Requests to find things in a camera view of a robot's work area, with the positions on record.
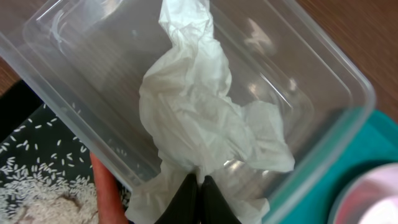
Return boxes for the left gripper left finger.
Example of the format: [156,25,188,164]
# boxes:
[155,174,198,224]

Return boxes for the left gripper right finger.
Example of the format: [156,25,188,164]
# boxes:
[200,175,241,224]

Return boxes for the orange carrot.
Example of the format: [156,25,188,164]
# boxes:
[90,152,128,224]

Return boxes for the white napkin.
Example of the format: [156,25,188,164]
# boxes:
[126,1,295,223]

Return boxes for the rice and peanut shells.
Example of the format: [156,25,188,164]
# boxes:
[0,104,131,224]

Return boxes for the pink plate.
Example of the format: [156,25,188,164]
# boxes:
[327,162,397,224]

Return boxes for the teal plastic tray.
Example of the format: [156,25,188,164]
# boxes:
[281,110,397,224]

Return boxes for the clear plastic bin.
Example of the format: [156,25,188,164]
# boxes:
[1,0,376,223]

